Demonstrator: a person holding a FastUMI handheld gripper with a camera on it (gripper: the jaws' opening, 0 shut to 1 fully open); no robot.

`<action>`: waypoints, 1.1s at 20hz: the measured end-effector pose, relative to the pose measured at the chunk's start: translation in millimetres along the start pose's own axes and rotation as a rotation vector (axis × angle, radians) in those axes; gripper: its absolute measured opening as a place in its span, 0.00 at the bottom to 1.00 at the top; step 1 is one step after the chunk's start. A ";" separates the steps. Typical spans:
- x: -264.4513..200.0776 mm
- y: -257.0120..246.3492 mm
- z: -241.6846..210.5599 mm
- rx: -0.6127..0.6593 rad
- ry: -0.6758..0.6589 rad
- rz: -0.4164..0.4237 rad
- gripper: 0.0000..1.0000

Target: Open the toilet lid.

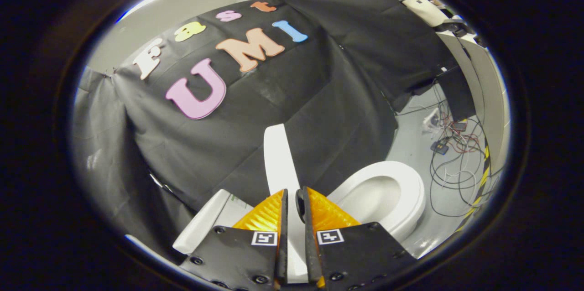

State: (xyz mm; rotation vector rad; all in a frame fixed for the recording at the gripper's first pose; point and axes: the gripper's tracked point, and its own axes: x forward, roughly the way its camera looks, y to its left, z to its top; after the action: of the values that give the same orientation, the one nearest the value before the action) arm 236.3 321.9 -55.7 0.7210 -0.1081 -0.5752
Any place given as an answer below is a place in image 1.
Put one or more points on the white case with black trim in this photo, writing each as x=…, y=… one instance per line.
x=424, y=8

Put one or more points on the yellow black floor tape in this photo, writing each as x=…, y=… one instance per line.
x=479, y=186

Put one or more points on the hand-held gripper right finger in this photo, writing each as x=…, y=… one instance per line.
x=360, y=254

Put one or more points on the small dark electronic module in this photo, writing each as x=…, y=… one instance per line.
x=439, y=147

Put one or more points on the black backdrop cloth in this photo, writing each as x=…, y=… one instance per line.
x=296, y=99

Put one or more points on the white toilet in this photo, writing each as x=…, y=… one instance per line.
x=406, y=181

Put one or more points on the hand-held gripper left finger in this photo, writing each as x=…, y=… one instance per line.
x=237, y=254

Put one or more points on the white toilet lid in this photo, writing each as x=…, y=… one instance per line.
x=278, y=163

